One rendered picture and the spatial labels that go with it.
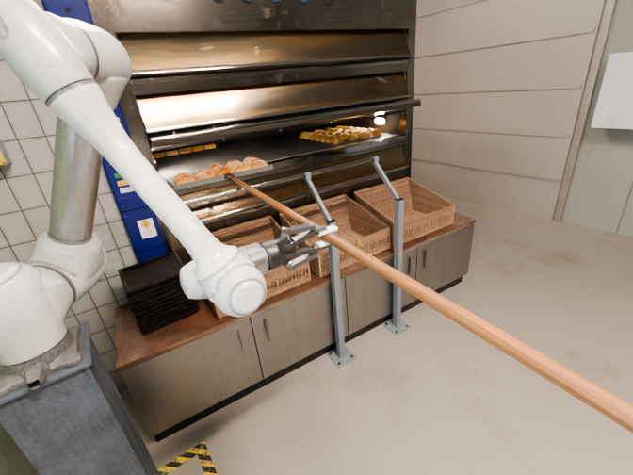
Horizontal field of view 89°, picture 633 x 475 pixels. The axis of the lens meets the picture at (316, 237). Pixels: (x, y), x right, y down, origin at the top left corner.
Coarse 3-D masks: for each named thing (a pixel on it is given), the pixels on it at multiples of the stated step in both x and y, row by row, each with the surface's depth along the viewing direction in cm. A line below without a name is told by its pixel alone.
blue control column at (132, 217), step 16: (48, 0) 129; (64, 0) 132; (80, 0) 134; (64, 16) 133; (80, 16) 136; (112, 192) 162; (128, 208) 168; (144, 208) 172; (128, 224) 171; (144, 240) 177; (160, 240) 182; (144, 256) 180
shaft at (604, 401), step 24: (288, 216) 113; (336, 240) 90; (384, 264) 76; (408, 288) 68; (456, 312) 59; (480, 336) 55; (504, 336) 52; (528, 360) 49; (552, 360) 47; (576, 384) 44; (600, 408) 42; (624, 408) 40
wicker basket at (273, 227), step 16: (240, 224) 203; (256, 224) 208; (272, 224) 212; (224, 240) 199; (240, 240) 204; (256, 240) 209; (272, 272) 172; (288, 272) 177; (304, 272) 184; (272, 288) 175; (288, 288) 180
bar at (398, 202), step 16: (368, 160) 195; (288, 176) 172; (304, 176) 176; (384, 176) 195; (224, 192) 157; (240, 192) 161; (320, 208) 173; (400, 208) 191; (400, 224) 195; (400, 240) 200; (336, 256) 177; (400, 256) 205; (336, 272) 181; (336, 288) 185; (400, 288) 216; (336, 304) 189; (400, 304) 222; (336, 320) 195; (400, 320) 234; (336, 336) 202; (336, 352) 212
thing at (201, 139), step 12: (384, 108) 217; (396, 108) 222; (408, 108) 241; (300, 120) 189; (312, 120) 193; (324, 120) 197; (336, 120) 212; (228, 132) 170; (240, 132) 173; (252, 132) 180; (264, 132) 194; (156, 144) 155; (168, 144) 157; (180, 144) 166; (192, 144) 180
